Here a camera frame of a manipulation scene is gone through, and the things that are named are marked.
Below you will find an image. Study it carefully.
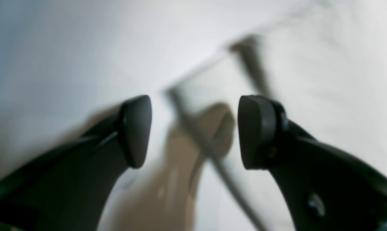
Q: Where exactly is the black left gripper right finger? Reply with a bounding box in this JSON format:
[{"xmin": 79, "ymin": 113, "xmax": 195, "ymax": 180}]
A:
[{"xmin": 238, "ymin": 95, "xmax": 387, "ymax": 231}]

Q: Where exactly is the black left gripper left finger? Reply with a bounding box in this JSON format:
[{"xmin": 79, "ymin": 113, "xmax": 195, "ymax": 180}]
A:
[{"xmin": 0, "ymin": 95, "xmax": 152, "ymax": 231}]

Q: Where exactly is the beige t-shirt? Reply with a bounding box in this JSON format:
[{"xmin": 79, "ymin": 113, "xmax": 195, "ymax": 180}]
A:
[{"xmin": 98, "ymin": 0, "xmax": 387, "ymax": 231}]

